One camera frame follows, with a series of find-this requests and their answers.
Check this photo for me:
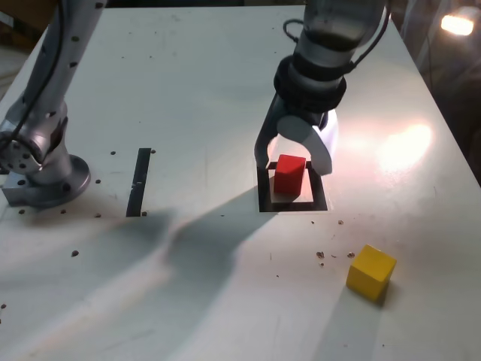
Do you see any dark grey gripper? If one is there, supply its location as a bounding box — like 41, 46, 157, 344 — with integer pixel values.
254, 95, 341, 176

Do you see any red cube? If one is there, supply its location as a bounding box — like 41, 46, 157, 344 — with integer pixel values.
273, 153, 306, 196

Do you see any yellow cube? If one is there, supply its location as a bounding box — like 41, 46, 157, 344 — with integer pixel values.
345, 244, 398, 304

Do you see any black tape square outline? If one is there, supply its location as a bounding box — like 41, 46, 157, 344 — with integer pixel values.
256, 160, 328, 214

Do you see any black tape strip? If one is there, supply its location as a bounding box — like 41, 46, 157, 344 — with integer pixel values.
126, 147, 152, 218

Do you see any bright warm lamp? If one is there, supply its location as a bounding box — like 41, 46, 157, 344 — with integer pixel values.
440, 14, 474, 37

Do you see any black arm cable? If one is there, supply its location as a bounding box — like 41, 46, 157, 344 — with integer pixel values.
347, 7, 392, 71

